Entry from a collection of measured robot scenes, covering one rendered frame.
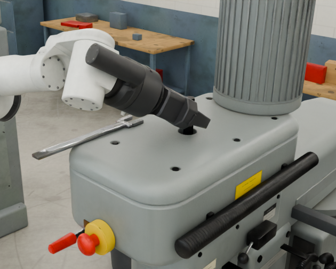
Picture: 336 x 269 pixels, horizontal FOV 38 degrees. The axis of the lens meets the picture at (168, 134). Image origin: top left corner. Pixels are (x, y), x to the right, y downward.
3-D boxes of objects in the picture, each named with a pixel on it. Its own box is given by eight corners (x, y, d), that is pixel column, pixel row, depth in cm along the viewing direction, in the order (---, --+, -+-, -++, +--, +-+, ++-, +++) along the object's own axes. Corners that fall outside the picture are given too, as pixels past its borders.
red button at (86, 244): (89, 262, 81) (88, 242, 80) (74, 252, 84) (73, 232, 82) (104, 253, 84) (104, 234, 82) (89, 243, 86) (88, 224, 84)
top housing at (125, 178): (159, 283, 79) (161, 197, 72) (58, 219, 94) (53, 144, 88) (298, 181, 111) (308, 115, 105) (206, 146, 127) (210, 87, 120)
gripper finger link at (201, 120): (202, 130, 94) (180, 120, 90) (210, 115, 94) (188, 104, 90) (207, 133, 93) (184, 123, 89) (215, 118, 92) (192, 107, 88)
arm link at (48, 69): (113, 93, 79) (52, 96, 86) (123, 43, 82) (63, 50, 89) (88, 77, 74) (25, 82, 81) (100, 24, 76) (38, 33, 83)
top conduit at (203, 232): (189, 263, 77) (190, 245, 75) (169, 252, 79) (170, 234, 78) (318, 168, 108) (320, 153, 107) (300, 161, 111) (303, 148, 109)
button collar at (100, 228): (107, 261, 83) (106, 232, 81) (84, 246, 87) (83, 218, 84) (116, 256, 85) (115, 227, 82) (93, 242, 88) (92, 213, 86)
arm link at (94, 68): (106, 123, 86) (49, 101, 79) (117, 66, 89) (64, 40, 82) (148, 115, 78) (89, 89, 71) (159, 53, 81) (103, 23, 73)
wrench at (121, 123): (41, 163, 81) (41, 158, 81) (28, 155, 84) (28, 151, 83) (143, 123, 98) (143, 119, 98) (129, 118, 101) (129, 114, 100)
